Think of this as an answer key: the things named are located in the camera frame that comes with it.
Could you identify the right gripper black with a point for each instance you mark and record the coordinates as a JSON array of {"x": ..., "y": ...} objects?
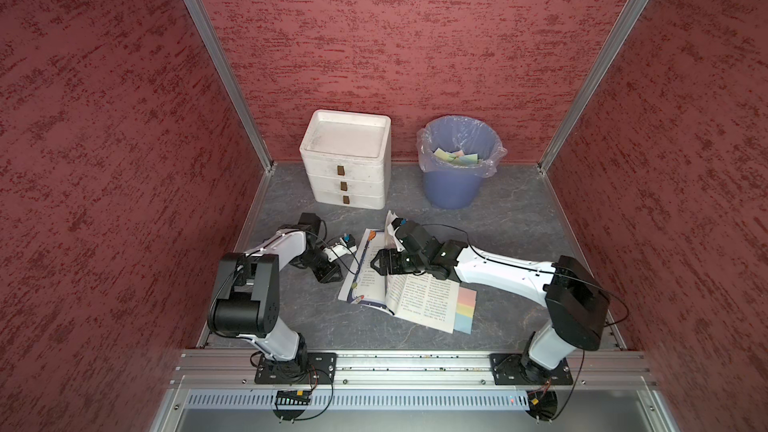
[{"x": 393, "y": 268}]

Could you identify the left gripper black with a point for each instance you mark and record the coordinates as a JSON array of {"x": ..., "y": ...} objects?
[{"x": 323, "y": 275}]

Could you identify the children's science magazine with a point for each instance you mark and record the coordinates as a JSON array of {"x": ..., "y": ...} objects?
[{"x": 420, "y": 299}]

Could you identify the pink sticky note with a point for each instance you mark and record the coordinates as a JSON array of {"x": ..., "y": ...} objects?
[{"x": 467, "y": 297}]

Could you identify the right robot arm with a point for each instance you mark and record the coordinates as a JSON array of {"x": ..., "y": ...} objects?
[{"x": 577, "y": 305}]

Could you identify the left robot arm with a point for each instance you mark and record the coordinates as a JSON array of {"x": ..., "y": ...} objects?
[{"x": 245, "y": 303}]

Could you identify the yellow sticky note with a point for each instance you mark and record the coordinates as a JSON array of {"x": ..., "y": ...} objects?
[{"x": 465, "y": 309}]

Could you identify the blue sticky note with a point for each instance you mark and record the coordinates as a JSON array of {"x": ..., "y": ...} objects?
[{"x": 463, "y": 323}]

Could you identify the discarded sticky notes pile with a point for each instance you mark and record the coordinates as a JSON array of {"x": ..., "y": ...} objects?
[{"x": 457, "y": 158}]

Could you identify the blue trash bin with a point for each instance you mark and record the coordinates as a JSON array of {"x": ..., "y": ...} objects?
[{"x": 451, "y": 190}]

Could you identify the white three-drawer storage box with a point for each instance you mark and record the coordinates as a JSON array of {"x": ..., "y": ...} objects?
[{"x": 347, "y": 158}]

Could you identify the left connector board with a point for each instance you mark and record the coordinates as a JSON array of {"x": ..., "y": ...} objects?
[{"x": 286, "y": 398}]

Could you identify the clear plastic bin liner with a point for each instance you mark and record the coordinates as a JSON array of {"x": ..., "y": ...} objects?
[{"x": 453, "y": 133}]

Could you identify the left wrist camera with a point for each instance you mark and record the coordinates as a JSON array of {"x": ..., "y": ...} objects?
[{"x": 346, "y": 244}]

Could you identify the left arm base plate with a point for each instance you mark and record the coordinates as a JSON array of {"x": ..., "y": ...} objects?
[{"x": 313, "y": 368}]

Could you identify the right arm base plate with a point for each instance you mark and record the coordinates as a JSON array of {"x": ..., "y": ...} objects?
[{"x": 515, "y": 370}]

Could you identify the aluminium front rail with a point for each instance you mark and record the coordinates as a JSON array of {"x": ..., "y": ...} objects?
[{"x": 381, "y": 369}]

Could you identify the left aluminium corner post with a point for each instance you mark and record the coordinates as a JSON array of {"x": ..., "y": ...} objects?
[{"x": 206, "y": 30}]

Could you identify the aluminium corner post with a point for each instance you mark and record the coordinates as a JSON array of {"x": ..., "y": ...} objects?
[
  {"x": 620, "y": 31},
  {"x": 206, "y": 30}
]

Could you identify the right aluminium corner post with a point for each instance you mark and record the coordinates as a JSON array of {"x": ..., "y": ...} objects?
[{"x": 620, "y": 31}]

